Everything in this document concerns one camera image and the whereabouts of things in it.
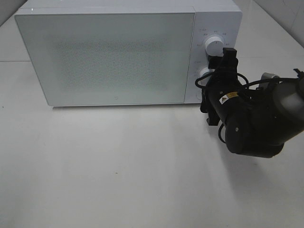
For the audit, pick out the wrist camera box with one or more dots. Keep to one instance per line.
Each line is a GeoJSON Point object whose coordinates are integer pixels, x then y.
{"type": "Point", "coordinates": [265, 80]}

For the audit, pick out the round door release button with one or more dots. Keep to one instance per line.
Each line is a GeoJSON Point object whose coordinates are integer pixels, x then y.
{"type": "Point", "coordinates": [199, 96]}

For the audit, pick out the white microwave door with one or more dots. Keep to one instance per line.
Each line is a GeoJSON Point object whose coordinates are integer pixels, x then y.
{"type": "Point", "coordinates": [109, 59]}

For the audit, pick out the white timer knob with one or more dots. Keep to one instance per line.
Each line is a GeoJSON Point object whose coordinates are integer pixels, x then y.
{"type": "Point", "coordinates": [203, 72]}

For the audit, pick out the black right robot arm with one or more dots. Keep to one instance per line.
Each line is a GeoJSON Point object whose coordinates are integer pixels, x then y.
{"type": "Point", "coordinates": [254, 118]}

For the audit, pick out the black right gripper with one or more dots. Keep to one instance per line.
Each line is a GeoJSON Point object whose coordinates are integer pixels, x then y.
{"type": "Point", "coordinates": [220, 99]}

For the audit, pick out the white power knob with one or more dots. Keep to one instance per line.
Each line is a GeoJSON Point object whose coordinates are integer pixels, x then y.
{"type": "Point", "coordinates": [214, 45]}

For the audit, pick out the white microwave oven body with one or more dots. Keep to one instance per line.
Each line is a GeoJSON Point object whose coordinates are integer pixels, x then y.
{"type": "Point", "coordinates": [211, 17]}

